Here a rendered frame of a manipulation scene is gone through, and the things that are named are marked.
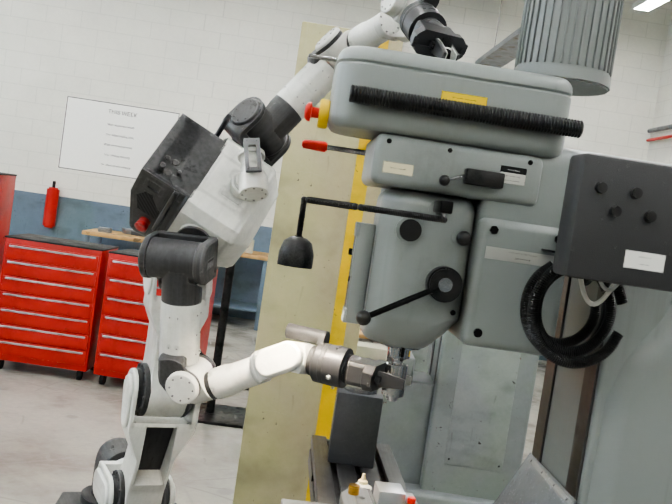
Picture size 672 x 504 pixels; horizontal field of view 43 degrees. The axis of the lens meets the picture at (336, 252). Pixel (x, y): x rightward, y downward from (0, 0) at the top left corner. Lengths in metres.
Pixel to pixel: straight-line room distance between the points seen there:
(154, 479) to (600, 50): 1.60
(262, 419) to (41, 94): 8.17
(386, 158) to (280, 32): 9.35
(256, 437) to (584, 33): 2.35
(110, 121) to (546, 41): 9.51
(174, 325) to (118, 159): 9.12
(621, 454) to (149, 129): 9.59
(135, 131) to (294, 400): 7.72
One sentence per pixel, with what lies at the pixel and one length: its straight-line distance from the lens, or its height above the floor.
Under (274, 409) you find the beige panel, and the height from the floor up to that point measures 0.70.
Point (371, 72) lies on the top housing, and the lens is 1.65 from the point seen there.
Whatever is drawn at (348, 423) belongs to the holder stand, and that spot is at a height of 1.02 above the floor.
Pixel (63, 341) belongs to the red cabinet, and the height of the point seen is 0.29.
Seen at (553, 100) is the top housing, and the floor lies 1.84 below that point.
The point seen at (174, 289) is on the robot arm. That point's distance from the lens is 1.87.
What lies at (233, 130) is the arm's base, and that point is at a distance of 2.10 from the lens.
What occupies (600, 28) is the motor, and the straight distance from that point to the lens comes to 1.80.
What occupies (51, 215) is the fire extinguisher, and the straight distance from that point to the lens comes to 11.02.
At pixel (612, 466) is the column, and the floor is 1.16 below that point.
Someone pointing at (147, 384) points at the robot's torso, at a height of 1.04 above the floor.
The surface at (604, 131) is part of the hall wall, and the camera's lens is 11.52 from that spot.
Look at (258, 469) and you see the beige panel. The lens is 3.66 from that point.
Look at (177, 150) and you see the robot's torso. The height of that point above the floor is 1.65.
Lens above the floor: 1.57
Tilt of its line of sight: 3 degrees down
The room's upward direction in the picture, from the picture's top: 8 degrees clockwise
